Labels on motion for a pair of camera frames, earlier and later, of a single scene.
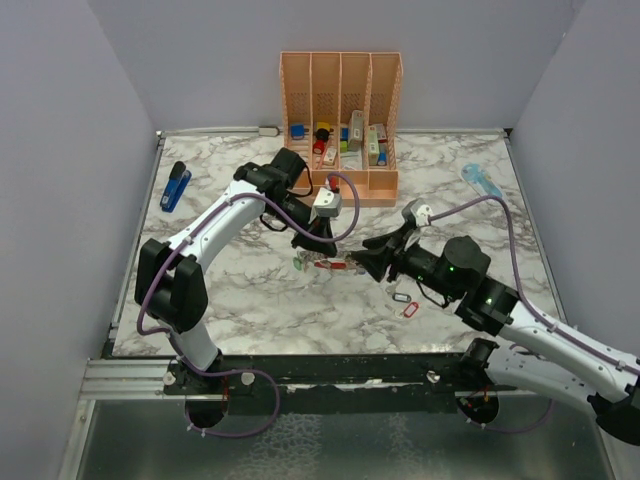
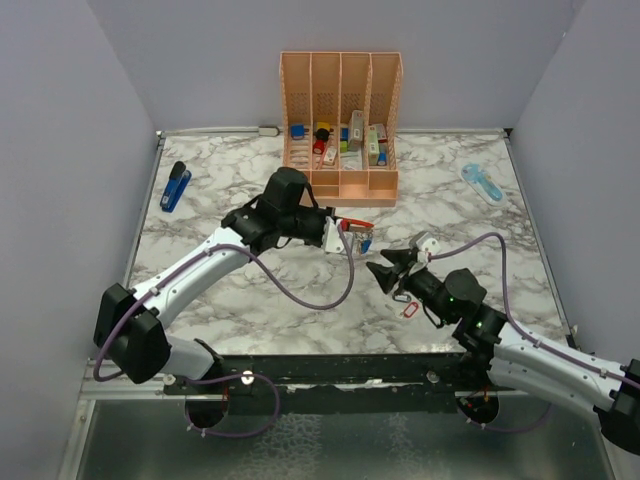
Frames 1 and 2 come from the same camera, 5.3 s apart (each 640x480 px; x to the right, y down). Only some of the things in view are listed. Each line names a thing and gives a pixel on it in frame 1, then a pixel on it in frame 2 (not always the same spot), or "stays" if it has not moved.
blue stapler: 180,178 stays
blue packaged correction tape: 481,180 stays
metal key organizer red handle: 331,265 -> 362,233
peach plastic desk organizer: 341,114 stays
